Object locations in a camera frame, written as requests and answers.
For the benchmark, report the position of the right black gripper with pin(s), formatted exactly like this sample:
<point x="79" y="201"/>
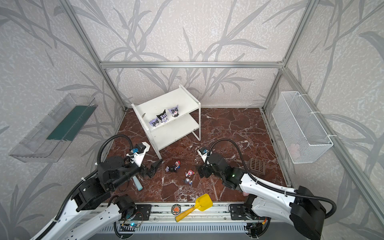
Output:
<point x="205" y="170"/>

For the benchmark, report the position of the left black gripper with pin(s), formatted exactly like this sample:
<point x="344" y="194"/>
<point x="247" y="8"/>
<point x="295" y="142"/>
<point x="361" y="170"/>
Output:
<point x="147" y="171"/>

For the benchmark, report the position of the black eared kuromi figure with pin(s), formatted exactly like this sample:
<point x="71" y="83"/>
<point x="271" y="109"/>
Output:
<point x="172" y="169"/>

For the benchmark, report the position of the purple kuromi figure black bow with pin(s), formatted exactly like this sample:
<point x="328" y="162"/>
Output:
<point x="155" y="122"/>

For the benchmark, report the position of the black hooded kuromi figure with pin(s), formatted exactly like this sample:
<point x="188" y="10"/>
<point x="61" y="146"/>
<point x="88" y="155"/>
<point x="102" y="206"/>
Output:
<point x="163" y="118"/>

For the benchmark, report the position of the purple striped bow kuromi figure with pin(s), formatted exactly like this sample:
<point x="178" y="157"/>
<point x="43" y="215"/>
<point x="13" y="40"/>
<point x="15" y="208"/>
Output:
<point x="174" y="111"/>

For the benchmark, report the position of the red cap doraemon figure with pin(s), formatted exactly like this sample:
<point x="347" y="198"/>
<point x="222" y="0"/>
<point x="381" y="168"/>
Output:
<point x="177" y="165"/>

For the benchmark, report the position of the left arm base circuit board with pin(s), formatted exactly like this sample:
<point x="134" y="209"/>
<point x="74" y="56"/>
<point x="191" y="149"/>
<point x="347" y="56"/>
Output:
<point x="131" y="227"/>

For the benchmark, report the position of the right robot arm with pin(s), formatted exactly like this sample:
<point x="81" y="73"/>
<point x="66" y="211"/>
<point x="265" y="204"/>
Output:
<point x="297" y="207"/>

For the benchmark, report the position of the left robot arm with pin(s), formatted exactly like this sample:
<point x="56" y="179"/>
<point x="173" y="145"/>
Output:
<point x="91" y="205"/>

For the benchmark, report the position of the white two-tier metal shelf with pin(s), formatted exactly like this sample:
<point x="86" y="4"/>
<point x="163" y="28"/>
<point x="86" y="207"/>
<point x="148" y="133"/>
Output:
<point x="170" y="117"/>

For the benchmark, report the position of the pink hat doraemon figure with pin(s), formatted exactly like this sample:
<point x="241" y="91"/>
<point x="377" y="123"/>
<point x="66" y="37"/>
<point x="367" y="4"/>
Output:
<point x="190" y="173"/>

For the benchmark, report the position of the small dark figure front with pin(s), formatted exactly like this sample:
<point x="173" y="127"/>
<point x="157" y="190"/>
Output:
<point x="188" y="181"/>

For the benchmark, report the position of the yellow plastic toy shovel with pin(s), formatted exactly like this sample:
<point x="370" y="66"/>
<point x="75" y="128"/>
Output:
<point x="202" y="203"/>

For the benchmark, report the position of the round orange badge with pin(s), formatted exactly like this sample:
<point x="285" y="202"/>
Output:
<point x="176" y="209"/>

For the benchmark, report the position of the brown toy sieve scoop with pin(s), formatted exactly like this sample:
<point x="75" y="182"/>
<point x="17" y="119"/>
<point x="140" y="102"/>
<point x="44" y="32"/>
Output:
<point x="257" y="166"/>

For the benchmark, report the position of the pink object in basket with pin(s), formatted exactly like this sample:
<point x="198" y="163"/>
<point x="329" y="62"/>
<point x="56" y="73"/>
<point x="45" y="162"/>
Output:
<point x="294" y="150"/>

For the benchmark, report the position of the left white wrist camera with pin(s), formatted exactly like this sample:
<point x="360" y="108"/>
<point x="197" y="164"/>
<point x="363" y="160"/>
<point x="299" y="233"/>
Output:
<point x="138" y="153"/>

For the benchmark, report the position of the white wire mesh basket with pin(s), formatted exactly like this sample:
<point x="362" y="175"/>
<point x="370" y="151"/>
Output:
<point x="299" y="124"/>

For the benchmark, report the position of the clear plastic wall bin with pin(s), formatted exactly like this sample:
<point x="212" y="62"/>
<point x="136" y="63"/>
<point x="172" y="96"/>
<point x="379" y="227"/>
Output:
<point x="48" y="141"/>

